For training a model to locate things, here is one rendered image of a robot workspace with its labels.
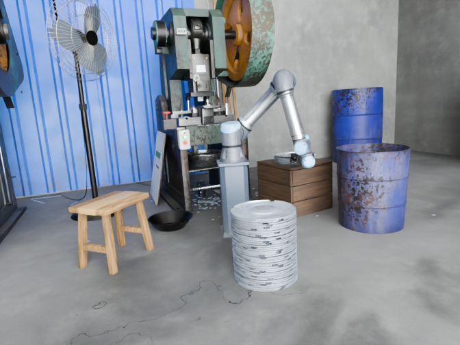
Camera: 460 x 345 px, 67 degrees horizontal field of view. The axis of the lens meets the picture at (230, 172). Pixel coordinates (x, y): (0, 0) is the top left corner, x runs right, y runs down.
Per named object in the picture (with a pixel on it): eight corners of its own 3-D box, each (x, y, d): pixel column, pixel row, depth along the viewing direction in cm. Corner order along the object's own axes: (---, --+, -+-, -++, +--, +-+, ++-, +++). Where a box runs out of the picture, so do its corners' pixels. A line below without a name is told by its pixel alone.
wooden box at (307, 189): (333, 207, 254) (333, 160, 247) (291, 218, 236) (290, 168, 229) (296, 196, 288) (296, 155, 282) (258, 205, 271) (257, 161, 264)
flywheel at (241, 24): (247, 92, 319) (285, 58, 252) (226, 93, 312) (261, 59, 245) (234, 16, 324) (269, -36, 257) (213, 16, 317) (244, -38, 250)
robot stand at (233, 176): (253, 235, 210) (250, 161, 202) (222, 238, 209) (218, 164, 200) (248, 225, 229) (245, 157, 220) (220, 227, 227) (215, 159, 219)
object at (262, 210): (302, 203, 162) (302, 201, 162) (287, 224, 136) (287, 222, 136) (244, 200, 174) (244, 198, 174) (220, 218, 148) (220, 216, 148)
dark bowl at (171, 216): (199, 229, 226) (198, 219, 225) (152, 238, 215) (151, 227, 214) (187, 216, 253) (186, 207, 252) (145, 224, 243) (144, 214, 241)
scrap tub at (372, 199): (424, 226, 208) (428, 146, 199) (369, 240, 193) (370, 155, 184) (372, 209, 246) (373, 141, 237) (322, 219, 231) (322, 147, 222)
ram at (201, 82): (213, 91, 268) (211, 50, 263) (194, 92, 263) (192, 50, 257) (206, 92, 284) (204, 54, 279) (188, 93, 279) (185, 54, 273)
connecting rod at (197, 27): (209, 63, 266) (205, 15, 259) (193, 64, 262) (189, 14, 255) (200, 66, 285) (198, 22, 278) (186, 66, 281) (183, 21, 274)
